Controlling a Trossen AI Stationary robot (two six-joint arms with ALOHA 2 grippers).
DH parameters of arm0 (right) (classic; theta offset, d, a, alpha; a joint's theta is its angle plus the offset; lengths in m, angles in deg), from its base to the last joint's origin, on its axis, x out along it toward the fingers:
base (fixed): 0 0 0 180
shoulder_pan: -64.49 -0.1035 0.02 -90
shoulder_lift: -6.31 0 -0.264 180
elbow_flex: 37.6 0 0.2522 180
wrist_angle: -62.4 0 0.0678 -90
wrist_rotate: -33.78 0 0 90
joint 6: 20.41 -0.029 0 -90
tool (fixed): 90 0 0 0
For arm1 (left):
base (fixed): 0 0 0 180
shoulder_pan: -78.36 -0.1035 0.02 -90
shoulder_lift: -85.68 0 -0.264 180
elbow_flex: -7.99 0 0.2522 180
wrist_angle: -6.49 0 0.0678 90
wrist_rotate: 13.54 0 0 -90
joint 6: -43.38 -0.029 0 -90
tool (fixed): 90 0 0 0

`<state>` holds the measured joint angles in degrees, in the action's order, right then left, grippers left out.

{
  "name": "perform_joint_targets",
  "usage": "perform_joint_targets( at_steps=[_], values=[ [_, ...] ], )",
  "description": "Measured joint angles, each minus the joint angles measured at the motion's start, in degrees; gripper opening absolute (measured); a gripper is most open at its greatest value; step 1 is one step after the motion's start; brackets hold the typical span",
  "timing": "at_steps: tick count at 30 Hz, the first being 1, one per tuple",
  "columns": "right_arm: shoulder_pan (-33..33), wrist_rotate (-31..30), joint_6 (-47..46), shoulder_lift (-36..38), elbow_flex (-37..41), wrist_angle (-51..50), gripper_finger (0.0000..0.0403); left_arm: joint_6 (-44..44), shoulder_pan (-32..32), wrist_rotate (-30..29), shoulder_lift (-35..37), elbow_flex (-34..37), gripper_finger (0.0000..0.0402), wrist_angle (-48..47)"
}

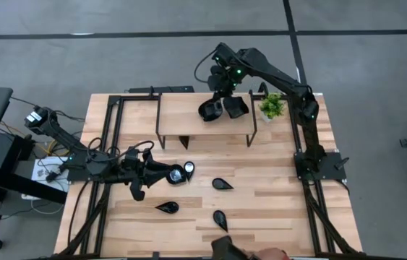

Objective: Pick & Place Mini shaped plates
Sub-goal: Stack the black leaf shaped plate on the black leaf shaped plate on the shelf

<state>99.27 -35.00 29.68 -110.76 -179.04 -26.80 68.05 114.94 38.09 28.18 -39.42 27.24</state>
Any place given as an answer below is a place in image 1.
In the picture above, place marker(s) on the black teardrop mini plate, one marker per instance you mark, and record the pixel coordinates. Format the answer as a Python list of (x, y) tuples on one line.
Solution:
[(189, 168), (220, 184), (170, 207), (184, 141), (220, 218)]

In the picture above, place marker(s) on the green plant in white pot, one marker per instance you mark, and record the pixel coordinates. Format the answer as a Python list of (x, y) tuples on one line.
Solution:
[(272, 105)]

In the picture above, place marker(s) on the black leaf-shaped mini plate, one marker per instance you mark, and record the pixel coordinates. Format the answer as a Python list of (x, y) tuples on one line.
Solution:
[(210, 110)]

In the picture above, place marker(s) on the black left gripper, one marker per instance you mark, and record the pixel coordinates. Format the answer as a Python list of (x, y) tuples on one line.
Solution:
[(136, 169)]

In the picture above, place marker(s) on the person's hand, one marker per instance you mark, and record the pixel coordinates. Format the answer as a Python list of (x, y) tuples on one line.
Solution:
[(270, 254)]

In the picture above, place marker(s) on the person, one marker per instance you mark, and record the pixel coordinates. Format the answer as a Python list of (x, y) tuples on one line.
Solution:
[(226, 249)]

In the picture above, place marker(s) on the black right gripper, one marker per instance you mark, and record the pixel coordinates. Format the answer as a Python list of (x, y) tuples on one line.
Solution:
[(223, 79)]

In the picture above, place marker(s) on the black clamp bracket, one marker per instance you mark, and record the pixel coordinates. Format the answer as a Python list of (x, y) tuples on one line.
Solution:
[(156, 255)]

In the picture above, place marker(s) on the black square wavy mini plate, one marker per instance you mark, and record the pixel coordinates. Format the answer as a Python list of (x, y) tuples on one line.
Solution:
[(236, 107)]

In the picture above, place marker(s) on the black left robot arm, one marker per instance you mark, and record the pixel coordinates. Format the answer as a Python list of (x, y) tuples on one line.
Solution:
[(62, 135)]

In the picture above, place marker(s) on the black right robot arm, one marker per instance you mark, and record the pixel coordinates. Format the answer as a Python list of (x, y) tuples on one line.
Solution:
[(279, 77)]

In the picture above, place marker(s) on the black metal rig frame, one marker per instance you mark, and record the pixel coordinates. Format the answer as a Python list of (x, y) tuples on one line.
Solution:
[(113, 99)]

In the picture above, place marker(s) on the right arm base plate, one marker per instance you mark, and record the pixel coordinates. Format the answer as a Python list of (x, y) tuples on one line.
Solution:
[(331, 169)]

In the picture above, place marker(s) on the wooden shelf with black legs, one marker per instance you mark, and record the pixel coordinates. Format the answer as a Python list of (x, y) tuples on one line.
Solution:
[(181, 115)]

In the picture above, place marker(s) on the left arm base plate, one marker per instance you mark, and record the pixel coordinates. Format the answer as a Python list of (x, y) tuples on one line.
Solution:
[(76, 177)]

